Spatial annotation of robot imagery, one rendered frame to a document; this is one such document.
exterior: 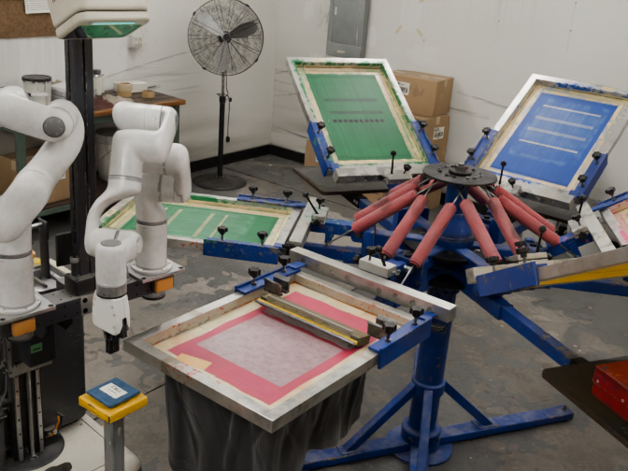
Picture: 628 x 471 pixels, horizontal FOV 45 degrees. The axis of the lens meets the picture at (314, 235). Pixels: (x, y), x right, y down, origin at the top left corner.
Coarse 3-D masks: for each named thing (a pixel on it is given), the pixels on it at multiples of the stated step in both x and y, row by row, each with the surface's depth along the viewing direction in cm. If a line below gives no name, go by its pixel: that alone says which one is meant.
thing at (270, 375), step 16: (336, 320) 256; (352, 320) 257; (304, 336) 244; (272, 352) 233; (288, 352) 233; (304, 352) 234; (320, 352) 235; (336, 352) 236; (352, 352) 237; (240, 368) 223; (256, 368) 223; (272, 368) 224; (288, 368) 225; (304, 368) 226; (320, 368) 226; (240, 384) 215; (256, 384) 216; (272, 384) 216; (288, 384) 217; (272, 400) 209
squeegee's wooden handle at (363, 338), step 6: (270, 294) 262; (276, 294) 264; (264, 300) 258; (282, 300) 259; (288, 300) 260; (300, 306) 257; (312, 312) 252; (324, 318) 249; (330, 318) 250; (342, 324) 246; (354, 330) 243; (354, 336) 237; (360, 336) 238; (366, 336) 240; (360, 342) 238; (366, 342) 241
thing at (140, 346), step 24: (312, 288) 277; (336, 288) 272; (192, 312) 246; (216, 312) 251; (384, 312) 259; (144, 336) 229; (168, 336) 236; (144, 360) 222; (168, 360) 217; (360, 360) 226; (192, 384) 211; (216, 384) 208; (312, 384) 211; (336, 384) 215; (240, 408) 200; (264, 408) 199; (288, 408) 199
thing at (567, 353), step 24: (456, 264) 317; (504, 312) 282; (528, 336) 270; (552, 336) 264; (576, 360) 249; (600, 360) 246; (624, 360) 247; (552, 384) 232; (576, 384) 230; (600, 408) 219; (624, 432) 209
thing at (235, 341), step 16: (304, 304) 266; (320, 304) 267; (240, 320) 251; (256, 320) 252; (272, 320) 253; (208, 336) 239; (224, 336) 240; (240, 336) 240; (256, 336) 241; (272, 336) 242; (288, 336) 243; (176, 352) 228; (192, 352) 229; (208, 352) 230; (224, 352) 231; (240, 352) 231; (256, 352) 232; (208, 368) 221; (224, 368) 222
